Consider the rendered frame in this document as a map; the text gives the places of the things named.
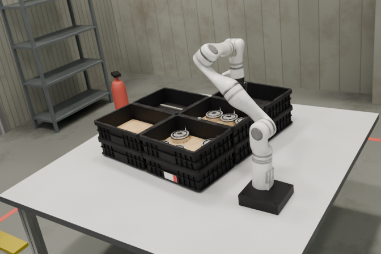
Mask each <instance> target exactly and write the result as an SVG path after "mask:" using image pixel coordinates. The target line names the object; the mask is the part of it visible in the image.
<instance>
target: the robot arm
mask: <svg viewBox="0 0 381 254"><path fill-rule="evenodd" d="M244 47H245V43H244V41H243V39H226V40H225V41H224V42H222V43H219V44H204V45H203V46H202V47H201V48H200V49H199V50H198V51H197V52H196V54H195V55H194V56H193V62H194V63H195V65H196V66H197V67H198V68H199V69H200V70H201V71H202V72H203V73H204V74H205V75H206V76H207V77H208V78H209V79H210V80H211V82H212V83H213V84H214V85H215V86H216V88H217V89H218V90H219V91H220V93H221V94H222V95H223V96H224V98H225V99H226V100H227V101H228V102H229V104H230V105H232V106H233V107H235V108H236V109H238V110H240V111H242V112H244V113H246V114H247V115H248V116H249V117H250V118H251V119H252V120H253V121H254V122H255V123H254V124H252V125H251V127H250V129H249V141H250V147H251V150H252V186H253V187H254V188H255V189H258V190H262V191H263V190H269V189H270V188H271V187H272V185H273V184H274V167H273V166H272V160H273V149H272V147H271V145H269V144H268V139H269V138H270V137H271V136H273V135H274V134H275V133H276V125H275V123H274V122H273V120H272V119H271V118H270V117H269V116H268V115H267V114H266V113H265V112H264V111H263V110H262V109H261V108H260V107H259V106H258V105H257V104H256V103H255V102H254V101H253V100H252V98H251V97H250V96H249V95H248V94H247V82H244V81H245V80H244V69H243V52H244ZM233 52H237V55H236V56H232V57H230V58H229V63H230V70H228V71H226V72H224V73H222V75H220V74H218V73H217V72H216V71H215V70H214V69H213V68H212V67H211V65H212V64H213V63H214V62H215V61H216V60H217V58H218V57H219V56H221V57H225V56H228V55H230V54H232V53H233ZM229 77H230V78H229ZM244 89H245V90H244Z"/></svg>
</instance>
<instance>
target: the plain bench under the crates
mask: <svg viewBox="0 0 381 254"><path fill-rule="evenodd" d="M291 105H292V106H293V110H292V111H291V114H292V116H291V120H292V121H293V123H292V124H290V125H289V126H288V127H286V128H285V129H284V130H282V131H281V132H279V133H278V134H277V135H276V136H274V137H273V138H272V139H270V140H269V141H268V144H269V145H271V147H272V149H273V160H272V166H273V167H274V179H275V180H278V181H283V182H285V183H289V184H293V185H294V193H293V194H292V196H291V197H290V198H289V200H288V202H287V203H286V205H285V206H284V207H283V209H282V210H281V212H280V213H279V215H275V214H271V213H266V212H264V211H259V210H255V209H251V208H247V207H244V206H240V205H239V201H238V194H239V193H240V192H241V191H242V190H243V189H244V187H245V186H246V185H247V184H248V183H249V182H250V181H251V180H252V154H251V155H249V156H248V157H246V158H245V159H244V160H242V161H241V162H240V163H238V164H235V166H234V167H233V168H232V169H230V170H229V171H228V172H226V173H225V174H224V175H222V176H221V177H220V178H219V179H217V180H216V181H215V182H213V183H212V184H210V185H209V186H208V187H207V188H205V189H204V190H203V191H201V192H196V191H195V190H192V189H189V188H187V187H184V186H182V185H179V184H176V183H174V182H171V181H169V180H166V179H164V178H162V177H159V176H156V175H153V174H151V173H149V172H146V170H141V169H139V168H136V167H133V166H131V165H128V164H126V163H123V162H121V161H119V160H116V159H113V158H110V157H108V156H106V155H103V154H102V152H103V149H102V147H101V142H99V140H98V136H99V134H97V135H96V136H94V137H92V138H91V139H89V140H88V141H86V142H85V143H83V144H81V145H80V146H78V147H76V148H75V149H73V150H71V151H70V152H68V153H67V154H65V155H63V156H62V157H60V158H58V159H57V160H55V161H54V162H52V163H51V164H49V165H47V166H46V167H44V168H42V169H41V170H39V171H37V172H36V173H34V174H33V175H31V176H29V177H28V178H26V179H24V180H23V181H21V182H19V183H18V184H17V185H14V186H13V187H11V188H10V189H8V190H7V191H5V192H3V193H2V194H0V202H3V203H5V204H8V205H11V206H13V207H16V208H17V209H18V212H19V215H20V219H21V221H22V224H23V227H24V230H25V232H26V236H27V239H28V242H29V245H30V247H31V251H32V254H48V251H47V249H46V245H45V242H44V239H43V236H42V233H41V230H40V226H39V223H38V221H37V218H36V216H39V217H42V218H45V219H47V220H50V221H52V222H55V223H58V224H60V225H63V226H65V227H68V228H71V229H73V230H76V231H79V232H81V233H84V234H86V235H89V236H91V237H94V238H97V239H100V240H102V241H104V242H107V243H110V244H113V245H115V246H118V247H120V248H123V249H126V250H128V251H130V252H134V253H136V254H306V253H307V251H308V249H309V248H310V246H311V244H312V242H313V241H314V238H315V236H316V235H317V233H318V231H319V229H320V228H321V226H322V224H323V222H324V220H325V218H326V216H327V214H328V213H329V211H330V209H331V207H332V205H333V203H334V201H335V199H336V198H337V196H338V194H339V192H340V190H341V188H342V186H343V185H344V183H345V181H346V179H347V177H348V176H349V174H350V172H351V170H352V168H353V166H354V164H355V162H356V161H357V159H358V157H359V155H360V153H361V151H362V149H363V148H364V146H365V144H366V142H367V140H368V138H369V136H370V134H371V133H372V131H373V129H374V127H375V125H376V123H377V122H378V120H379V113H371V112H361V111H351V110H345V109H334V108H324V107H314V106H309V105H299V104H291Z"/></svg>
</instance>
